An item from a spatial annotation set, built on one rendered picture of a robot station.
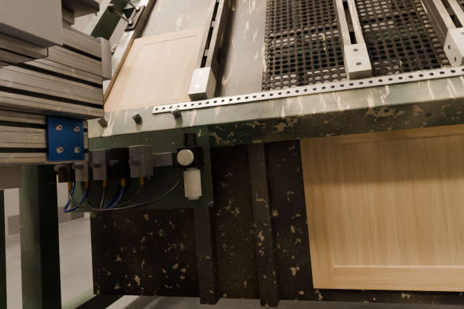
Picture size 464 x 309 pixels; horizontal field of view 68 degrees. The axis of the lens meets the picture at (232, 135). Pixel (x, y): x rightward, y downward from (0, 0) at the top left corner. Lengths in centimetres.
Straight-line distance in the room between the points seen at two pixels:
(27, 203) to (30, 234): 11
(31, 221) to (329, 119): 107
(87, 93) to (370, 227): 94
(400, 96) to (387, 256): 54
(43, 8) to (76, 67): 22
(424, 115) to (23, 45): 91
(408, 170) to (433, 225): 18
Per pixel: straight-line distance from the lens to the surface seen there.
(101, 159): 107
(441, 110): 104
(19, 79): 65
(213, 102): 108
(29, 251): 146
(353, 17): 126
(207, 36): 135
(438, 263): 130
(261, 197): 120
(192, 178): 98
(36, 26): 53
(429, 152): 125
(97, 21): 191
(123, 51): 157
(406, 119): 104
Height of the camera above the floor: 70
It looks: 4 degrees up
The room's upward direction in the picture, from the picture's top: 5 degrees counter-clockwise
